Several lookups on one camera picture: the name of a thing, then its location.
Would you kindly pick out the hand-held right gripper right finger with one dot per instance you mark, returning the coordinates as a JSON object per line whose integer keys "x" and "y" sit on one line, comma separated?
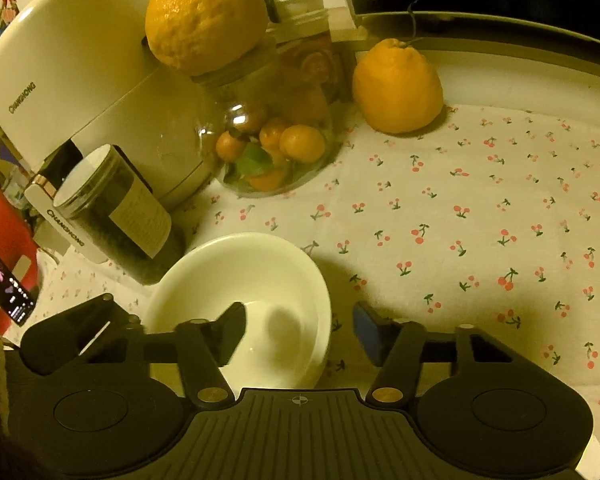
{"x": 367, "y": 332}

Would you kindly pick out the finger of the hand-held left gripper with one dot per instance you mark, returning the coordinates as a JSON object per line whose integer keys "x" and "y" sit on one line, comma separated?
{"x": 45, "y": 347}

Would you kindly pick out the red plastic stool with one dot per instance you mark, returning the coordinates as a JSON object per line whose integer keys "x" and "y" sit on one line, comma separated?
{"x": 5, "y": 210}

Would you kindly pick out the clear jar of dark tea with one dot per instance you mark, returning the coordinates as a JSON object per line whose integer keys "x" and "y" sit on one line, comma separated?
{"x": 130, "y": 220}

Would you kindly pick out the large bumpy orange citrus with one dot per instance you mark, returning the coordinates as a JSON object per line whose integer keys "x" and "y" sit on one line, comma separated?
{"x": 205, "y": 15}

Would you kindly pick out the heap of small kumquats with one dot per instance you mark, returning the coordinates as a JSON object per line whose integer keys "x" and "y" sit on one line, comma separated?
{"x": 300, "y": 142}

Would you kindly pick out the cherry print tablecloth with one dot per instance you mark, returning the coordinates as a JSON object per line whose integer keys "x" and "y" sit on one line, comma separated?
{"x": 480, "y": 210}

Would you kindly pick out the large glass jar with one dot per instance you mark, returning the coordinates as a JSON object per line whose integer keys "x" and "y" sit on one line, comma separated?
{"x": 240, "y": 90}

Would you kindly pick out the black smartphone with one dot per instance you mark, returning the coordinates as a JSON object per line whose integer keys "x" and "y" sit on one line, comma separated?
{"x": 5, "y": 285}

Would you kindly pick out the orange citrus with stem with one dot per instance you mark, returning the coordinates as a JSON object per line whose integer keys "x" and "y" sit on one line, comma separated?
{"x": 395, "y": 90}

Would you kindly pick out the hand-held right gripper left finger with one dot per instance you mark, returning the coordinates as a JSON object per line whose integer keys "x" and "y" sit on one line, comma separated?
{"x": 232, "y": 332}

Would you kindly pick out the white air fryer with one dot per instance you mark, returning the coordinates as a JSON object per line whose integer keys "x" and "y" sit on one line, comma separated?
{"x": 80, "y": 60}

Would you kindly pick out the wide cream bowl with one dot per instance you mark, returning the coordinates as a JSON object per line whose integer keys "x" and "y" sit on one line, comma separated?
{"x": 205, "y": 275}

